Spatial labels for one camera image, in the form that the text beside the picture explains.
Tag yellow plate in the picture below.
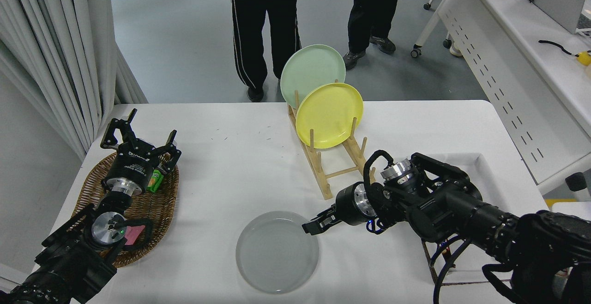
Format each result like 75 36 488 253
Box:
295 82 364 150

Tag small green packet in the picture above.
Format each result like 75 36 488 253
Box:
147 168 166 193

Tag brown wicker basket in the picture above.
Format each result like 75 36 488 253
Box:
72 151 180 268

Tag grey plate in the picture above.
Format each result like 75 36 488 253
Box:
235 211 320 294

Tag wooden plate rack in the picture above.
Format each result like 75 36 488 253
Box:
287 89 376 201

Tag pale green plate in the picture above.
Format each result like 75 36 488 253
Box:
280 44 346 109

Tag white desk with perforated panel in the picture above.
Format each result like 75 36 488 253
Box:
411 0 591 196

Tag person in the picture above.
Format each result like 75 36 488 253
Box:
343 0 411 70
216 0 314 103

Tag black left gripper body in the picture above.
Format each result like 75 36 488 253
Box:
107 140 159 188

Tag small white table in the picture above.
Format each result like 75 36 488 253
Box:
552 201 591 217

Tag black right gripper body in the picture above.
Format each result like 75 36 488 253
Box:
335 182 365 226

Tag pink packet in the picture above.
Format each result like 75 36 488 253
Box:
125 225 146 248

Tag pale grey curtain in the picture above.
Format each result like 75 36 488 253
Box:
0 0 148 161

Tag white shallow tray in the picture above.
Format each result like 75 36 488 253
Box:
422 153 531 287

